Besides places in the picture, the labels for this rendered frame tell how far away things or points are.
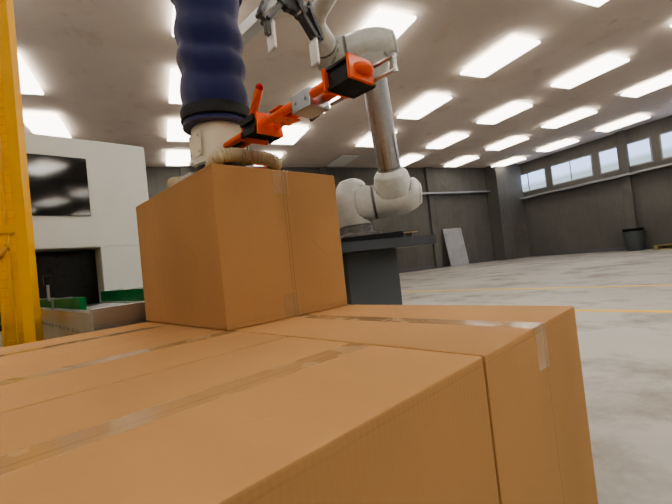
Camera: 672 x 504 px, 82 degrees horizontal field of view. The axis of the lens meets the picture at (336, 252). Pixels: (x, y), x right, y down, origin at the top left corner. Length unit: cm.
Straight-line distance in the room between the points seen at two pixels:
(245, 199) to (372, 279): 82
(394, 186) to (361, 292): 47
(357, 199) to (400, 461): 142
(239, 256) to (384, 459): 69
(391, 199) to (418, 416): 137
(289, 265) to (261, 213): 16
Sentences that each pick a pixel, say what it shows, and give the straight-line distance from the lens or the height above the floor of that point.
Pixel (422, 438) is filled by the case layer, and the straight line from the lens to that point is 43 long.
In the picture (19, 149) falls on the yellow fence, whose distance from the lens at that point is 235.
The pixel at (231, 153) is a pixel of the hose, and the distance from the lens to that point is 115.
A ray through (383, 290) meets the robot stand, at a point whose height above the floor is 53.
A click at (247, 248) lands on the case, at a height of 74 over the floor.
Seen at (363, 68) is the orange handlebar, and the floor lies 106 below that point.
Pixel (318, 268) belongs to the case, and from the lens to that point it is 112.
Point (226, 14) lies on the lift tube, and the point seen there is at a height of 149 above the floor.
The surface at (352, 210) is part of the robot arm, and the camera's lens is 172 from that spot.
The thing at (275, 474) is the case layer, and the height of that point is 54.
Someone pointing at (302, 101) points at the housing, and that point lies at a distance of 98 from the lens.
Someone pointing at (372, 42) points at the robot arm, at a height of 147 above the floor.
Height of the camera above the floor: 68
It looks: 1 degrees up
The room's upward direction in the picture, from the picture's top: 6 degrees counter-clockwise
